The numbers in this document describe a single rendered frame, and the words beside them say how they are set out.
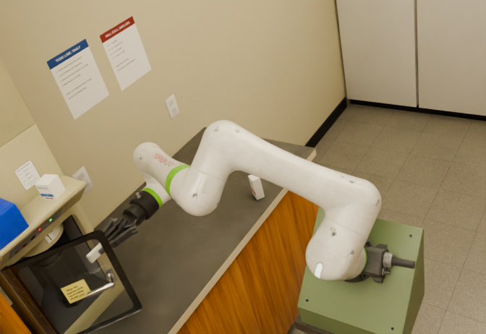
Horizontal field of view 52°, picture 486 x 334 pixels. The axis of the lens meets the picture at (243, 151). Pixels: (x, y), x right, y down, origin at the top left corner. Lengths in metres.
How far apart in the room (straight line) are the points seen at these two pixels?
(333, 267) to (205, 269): 0.74
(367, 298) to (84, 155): 1.35
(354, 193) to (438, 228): 1.99
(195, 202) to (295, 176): 0.28
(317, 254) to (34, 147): 0.90
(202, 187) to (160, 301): 0.69
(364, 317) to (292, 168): 0.52
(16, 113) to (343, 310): 1.13
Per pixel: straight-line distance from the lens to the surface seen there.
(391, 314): 1.58
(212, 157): 1.36
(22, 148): 1.62
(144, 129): 2.51
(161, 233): 2.20
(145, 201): 1.76
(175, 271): 2.02
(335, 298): 1.62
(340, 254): 1.36
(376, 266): 1.52
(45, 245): 1.78
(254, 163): 1.35
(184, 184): 1.39
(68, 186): 1.65
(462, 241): 3.25
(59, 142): 2.21
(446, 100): 4.15
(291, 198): 2.37
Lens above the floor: 2.35
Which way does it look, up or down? 34 degrees down
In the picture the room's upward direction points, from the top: 15 degrees counter-clockwise
